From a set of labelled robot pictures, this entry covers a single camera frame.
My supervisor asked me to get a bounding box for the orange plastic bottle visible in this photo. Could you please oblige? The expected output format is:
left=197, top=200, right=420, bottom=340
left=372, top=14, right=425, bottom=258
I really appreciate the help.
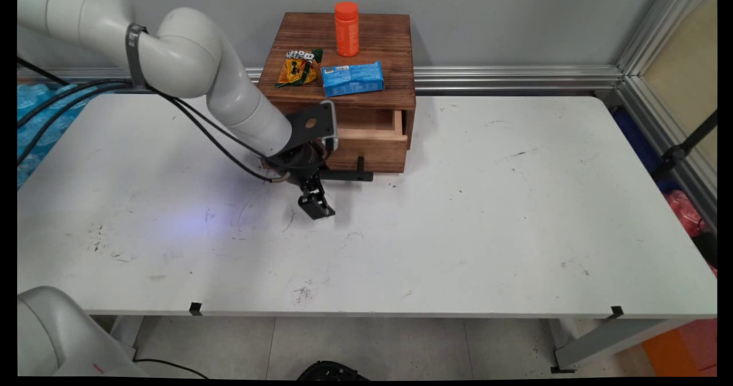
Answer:
left=334, top=2, right=361, bottom=58

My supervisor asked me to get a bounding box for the blue cardboard box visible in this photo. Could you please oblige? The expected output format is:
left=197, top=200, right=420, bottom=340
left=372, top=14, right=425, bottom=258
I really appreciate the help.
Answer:
left=321, top=61, right=385, bottom=98

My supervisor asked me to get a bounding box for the blue bin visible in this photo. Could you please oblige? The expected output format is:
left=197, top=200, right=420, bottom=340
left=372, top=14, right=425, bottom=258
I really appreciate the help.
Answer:
left=610, top=107, right=680, bottom=195

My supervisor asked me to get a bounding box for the grey arm strap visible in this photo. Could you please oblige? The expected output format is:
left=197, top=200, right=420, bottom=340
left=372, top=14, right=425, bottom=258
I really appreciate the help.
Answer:
left=125, top=23, right=149, bottom=90

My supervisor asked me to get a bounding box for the aluminium wall rail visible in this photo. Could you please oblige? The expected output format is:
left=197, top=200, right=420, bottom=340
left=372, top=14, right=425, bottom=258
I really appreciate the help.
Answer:
left=17, top=65, right=626, bottom=96

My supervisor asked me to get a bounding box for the wooden drawer with black handle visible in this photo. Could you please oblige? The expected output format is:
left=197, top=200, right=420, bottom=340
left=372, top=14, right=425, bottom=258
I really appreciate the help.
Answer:
left=318, top=108, right=409, bottom=183

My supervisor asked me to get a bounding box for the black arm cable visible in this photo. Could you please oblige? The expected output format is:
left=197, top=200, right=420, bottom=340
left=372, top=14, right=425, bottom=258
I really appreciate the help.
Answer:
left=17, top=82, right=274, bottom=182
left=17, top=57, right=275, bottom=183

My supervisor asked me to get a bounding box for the aluminium frame post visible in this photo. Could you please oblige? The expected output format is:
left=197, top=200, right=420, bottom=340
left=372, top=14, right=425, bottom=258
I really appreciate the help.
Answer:
left=616, top=0, right=718, bottom=229

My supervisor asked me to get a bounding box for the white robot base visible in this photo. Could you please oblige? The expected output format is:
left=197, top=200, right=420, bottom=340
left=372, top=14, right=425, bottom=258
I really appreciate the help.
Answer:
left=17, top=286, right=151, bottom=378

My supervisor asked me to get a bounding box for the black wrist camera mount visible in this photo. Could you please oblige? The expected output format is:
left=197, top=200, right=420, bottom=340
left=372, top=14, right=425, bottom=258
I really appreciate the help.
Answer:
left=283, top=100, right=339, bottom=155

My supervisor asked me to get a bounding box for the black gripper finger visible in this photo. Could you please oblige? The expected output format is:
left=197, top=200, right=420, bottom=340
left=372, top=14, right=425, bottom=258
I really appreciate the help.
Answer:
left=297, top=180, right=336, bottom=221
left=312, top=171, right=332, bottom=203

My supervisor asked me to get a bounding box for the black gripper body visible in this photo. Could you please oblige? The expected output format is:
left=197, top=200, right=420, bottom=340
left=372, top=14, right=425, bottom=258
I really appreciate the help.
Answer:
left=266, top=140, right=334, bottom=190

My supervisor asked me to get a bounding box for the orange floor box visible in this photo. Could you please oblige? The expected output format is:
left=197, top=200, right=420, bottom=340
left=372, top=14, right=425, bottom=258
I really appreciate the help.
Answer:
left=641, top=318, right=718, bottom=377

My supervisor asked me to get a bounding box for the black floor cable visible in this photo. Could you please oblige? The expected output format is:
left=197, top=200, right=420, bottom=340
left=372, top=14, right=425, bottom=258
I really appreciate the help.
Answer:
left=131, top=357, right=210, bottom=380

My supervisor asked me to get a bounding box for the blue patterned tarp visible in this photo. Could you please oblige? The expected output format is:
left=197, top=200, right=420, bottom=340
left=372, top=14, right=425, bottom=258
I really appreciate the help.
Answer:
left=17, top=82, right=105, bottom=190

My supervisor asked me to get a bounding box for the brown wooden drawer cabinet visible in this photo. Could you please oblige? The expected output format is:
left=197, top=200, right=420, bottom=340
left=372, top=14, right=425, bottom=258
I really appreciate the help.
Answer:
left=257, top=12, right=417, bottom=149

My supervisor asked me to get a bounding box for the red plastic bag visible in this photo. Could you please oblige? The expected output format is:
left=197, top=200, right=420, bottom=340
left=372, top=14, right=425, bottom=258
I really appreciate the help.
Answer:
left=664, top=190, right=707, bottom=238

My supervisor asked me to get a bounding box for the black round floor object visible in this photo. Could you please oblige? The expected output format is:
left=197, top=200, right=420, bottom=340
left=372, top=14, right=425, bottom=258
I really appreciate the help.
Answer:
left=297, top=361, right=371, bottom=381

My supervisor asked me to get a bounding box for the yellow green snack bag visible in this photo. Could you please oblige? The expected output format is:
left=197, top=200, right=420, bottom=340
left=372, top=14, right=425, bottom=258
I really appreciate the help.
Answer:
left=275, top=48, right=325, bottom=89

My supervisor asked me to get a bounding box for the grey table leg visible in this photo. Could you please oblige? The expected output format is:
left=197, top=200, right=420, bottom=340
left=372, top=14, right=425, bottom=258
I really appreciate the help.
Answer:
left=551, top=317, right=697, bottom=374
left=109, top=316, right=144, bottom=359

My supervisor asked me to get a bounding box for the black tripod leg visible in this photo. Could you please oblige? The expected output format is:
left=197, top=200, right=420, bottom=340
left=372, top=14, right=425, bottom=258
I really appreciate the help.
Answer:
left=651, top=110, right=718, bottom=182

